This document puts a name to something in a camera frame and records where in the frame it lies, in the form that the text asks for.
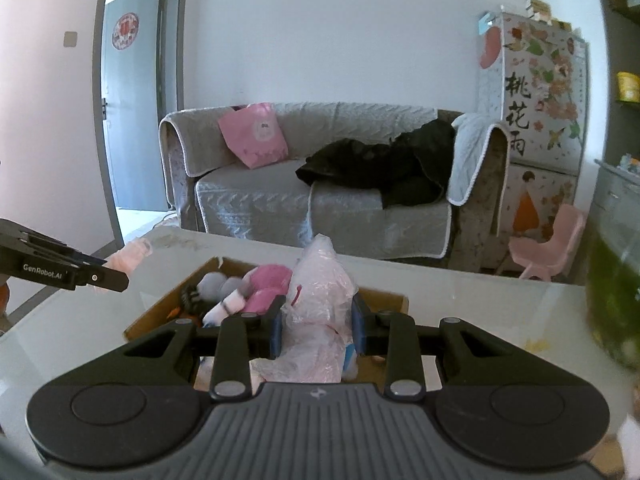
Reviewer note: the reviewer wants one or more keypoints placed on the pink white striped sock roll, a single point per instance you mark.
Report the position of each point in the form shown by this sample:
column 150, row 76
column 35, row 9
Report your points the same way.
column 225, row 310

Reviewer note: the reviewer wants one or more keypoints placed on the small stacked boxes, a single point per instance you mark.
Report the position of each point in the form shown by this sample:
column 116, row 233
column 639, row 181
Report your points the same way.
column 537, row 10

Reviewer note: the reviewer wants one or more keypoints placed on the grey quilted backrest cover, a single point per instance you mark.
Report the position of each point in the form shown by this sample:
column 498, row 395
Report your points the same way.
column 350, row 120

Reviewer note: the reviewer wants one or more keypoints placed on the grey shelf cabinet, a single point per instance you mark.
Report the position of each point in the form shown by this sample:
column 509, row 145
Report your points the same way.
column 612, row 185

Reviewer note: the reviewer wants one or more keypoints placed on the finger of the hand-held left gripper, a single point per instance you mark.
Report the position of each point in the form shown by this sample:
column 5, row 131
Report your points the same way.
column 105, row 276

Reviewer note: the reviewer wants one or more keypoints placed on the white quilted armrest cover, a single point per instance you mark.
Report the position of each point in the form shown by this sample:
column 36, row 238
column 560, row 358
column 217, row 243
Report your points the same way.
column 475, row 160

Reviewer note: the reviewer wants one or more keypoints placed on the glass fish bowl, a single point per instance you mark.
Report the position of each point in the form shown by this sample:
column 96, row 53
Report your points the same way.
column 615, row 280

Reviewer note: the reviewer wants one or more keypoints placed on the pink fluffy cloth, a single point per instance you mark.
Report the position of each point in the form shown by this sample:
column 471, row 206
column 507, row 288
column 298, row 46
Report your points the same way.
column 132, row 255

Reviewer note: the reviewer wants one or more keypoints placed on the grey blue door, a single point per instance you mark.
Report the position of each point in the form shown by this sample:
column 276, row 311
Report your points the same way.
column 135, row 135

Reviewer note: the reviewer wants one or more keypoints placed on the cardboard box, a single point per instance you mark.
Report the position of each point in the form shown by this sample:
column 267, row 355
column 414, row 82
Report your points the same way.
column 385, row 302

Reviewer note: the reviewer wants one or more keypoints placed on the yellow container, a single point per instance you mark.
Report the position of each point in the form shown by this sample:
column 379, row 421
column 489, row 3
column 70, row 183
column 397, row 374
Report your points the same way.
column 628, row 86

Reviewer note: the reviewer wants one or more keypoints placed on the grey quilted seat cover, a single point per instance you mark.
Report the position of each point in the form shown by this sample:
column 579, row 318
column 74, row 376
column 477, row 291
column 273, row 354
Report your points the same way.
column 260, row 210

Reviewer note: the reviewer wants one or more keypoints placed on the pink child chair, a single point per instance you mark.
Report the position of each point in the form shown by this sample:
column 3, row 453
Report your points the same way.
column 565, row 235

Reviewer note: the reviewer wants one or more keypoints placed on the grey sock pair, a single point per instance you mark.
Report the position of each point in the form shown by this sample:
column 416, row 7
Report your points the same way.
column 215, row 285

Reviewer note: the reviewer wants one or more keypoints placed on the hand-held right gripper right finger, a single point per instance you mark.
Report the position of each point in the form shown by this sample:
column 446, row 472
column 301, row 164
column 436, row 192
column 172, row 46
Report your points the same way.
column 357, row 325

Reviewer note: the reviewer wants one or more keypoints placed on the wall switch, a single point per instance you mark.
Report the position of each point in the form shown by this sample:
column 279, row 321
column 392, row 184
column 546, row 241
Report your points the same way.
column 71, row 38

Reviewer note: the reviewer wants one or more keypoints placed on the floral covered fridge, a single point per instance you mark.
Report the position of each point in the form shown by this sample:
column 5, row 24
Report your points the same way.
column 550, row 110

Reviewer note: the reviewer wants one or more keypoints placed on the white glossy desktop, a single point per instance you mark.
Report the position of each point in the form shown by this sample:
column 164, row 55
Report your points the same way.
column 500, row 310

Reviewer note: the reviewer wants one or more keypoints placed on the grey covered sofa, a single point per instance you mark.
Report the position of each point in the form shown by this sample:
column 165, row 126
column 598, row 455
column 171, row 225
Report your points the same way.
column 480, row 230

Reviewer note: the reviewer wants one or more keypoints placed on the pink cushion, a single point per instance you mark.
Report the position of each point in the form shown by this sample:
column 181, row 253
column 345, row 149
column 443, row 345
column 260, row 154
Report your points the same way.
column 252, row 135

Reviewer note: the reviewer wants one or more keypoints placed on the pink striped rolled sock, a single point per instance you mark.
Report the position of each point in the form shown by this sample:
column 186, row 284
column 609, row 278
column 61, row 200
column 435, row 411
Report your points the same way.
column 270, row 280

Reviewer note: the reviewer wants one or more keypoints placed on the pink translucent plastic bag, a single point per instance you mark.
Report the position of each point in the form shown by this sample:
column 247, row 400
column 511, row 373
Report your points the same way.
column 315, row 285

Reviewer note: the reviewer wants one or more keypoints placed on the round red door decoration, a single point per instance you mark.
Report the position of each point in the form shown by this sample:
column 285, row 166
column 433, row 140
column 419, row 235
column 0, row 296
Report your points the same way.
column 125, row 33

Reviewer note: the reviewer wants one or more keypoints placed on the grey door frame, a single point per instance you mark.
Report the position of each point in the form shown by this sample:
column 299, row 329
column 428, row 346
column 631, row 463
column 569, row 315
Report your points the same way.
column 176, row 60

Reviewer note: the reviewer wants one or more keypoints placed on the black clothing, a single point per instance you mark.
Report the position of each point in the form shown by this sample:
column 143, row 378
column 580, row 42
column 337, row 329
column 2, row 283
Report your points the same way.
column 380, row 165

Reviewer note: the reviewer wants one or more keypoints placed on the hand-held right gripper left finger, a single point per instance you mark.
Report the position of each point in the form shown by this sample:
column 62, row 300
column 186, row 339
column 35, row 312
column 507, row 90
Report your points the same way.
column 276, row 335

